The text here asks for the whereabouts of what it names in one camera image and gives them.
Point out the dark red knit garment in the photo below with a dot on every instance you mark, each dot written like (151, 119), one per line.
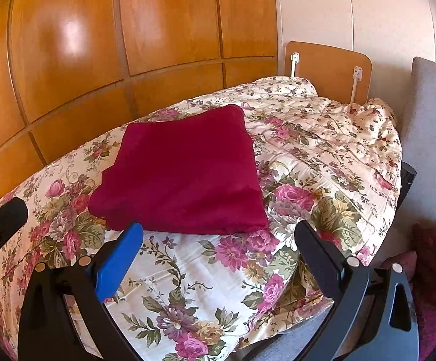
(196, 175)

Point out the grey upholstered chair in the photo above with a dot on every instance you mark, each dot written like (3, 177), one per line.
(419, 207)

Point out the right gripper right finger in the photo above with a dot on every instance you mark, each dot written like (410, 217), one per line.
(391, 330)

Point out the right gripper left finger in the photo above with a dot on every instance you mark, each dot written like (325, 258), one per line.
(46, 330)

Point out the wooden wardrobe panel wall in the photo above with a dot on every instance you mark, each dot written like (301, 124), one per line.
(71, 70)

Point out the black bed frame corner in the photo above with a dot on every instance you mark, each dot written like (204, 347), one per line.
(407, 178)

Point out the dark red fuzzy cloth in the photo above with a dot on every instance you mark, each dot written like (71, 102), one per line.
(419, 264)

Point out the small wooden headboard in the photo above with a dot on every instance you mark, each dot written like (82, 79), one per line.
(336, 73)

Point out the floral quilted bedspread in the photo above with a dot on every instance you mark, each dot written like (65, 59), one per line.
(202, 297)

